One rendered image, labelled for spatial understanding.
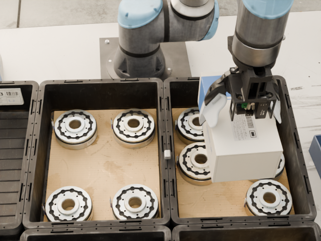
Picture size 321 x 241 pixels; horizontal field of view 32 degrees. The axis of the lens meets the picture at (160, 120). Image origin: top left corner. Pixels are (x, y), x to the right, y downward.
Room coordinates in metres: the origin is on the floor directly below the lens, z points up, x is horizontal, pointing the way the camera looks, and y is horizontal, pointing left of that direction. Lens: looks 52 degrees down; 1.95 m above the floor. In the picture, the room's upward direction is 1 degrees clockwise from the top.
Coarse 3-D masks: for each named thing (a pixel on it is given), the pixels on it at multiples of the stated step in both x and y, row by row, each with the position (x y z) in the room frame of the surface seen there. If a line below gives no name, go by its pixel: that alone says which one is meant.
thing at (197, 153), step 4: (196, 152) 0.76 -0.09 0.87; (200, 152) 0.76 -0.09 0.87; (204, 152) 0.76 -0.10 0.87; (192, 156) 0.75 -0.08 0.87; (192, 160) 0.73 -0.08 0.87; (192, 164) 0.73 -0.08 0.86; (196, 164) 0.72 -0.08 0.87; (200, 164) 0.72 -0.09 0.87; (204, 164) 0.72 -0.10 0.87; (208, 164) 0.72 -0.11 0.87; (200, 168) 0.72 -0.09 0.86
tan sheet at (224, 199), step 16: (176, 112) 0.91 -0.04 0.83; (176, 144) 0.81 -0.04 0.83; (176, 160) 0.76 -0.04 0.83; (176, 176) 0.71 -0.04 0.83; (192, 192) 0.67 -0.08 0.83; (208, 192) 0.67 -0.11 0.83; (224, 192) 0.67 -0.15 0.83; (240, 192) 0.67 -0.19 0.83; (192, 208) 0.63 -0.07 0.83; (208, 208) 0.63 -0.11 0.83; (224, 208) 0.63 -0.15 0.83; (240, 208) 0.63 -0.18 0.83
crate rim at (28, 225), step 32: (160, 96) 0.87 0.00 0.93; (160, 128) 0.78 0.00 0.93; (32, 160) 0.69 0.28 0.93; (160, 160) 0.69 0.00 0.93; (32, 192) 0.61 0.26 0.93; (32, 224) 0.53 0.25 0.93; (64, 224) 0.53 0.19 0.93; (96, 224) 0.53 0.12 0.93; (128, 224) 0.53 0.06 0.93; (160, 224) 0.54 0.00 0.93
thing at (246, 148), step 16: (208, 80) 0.74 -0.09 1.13; (224, 112) 0.66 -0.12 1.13; (208, 128) 0.64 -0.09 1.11; (224, 128) 0.62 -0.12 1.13; (240, 128) 0.63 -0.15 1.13; (256, 128) 0.63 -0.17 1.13; (272, 128) 0.63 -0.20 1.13; (208, 144) 0.63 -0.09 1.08; (224, 144) 0.59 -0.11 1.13; (240, 144) 0.59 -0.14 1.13; (256, 144) 0.59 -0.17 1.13; (272, 144) 0.59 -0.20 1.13; (208, 160) 0.61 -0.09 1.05; (224, 160) 0.57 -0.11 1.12; (240, 160) 0.57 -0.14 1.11; (256, 160) 0.57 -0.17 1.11; (272, 160) 0.58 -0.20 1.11; (224, 176) 0.57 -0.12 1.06; (240, 176) 0.57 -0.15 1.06; (256, 176) 0.57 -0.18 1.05; (272, 176) 0.58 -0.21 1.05
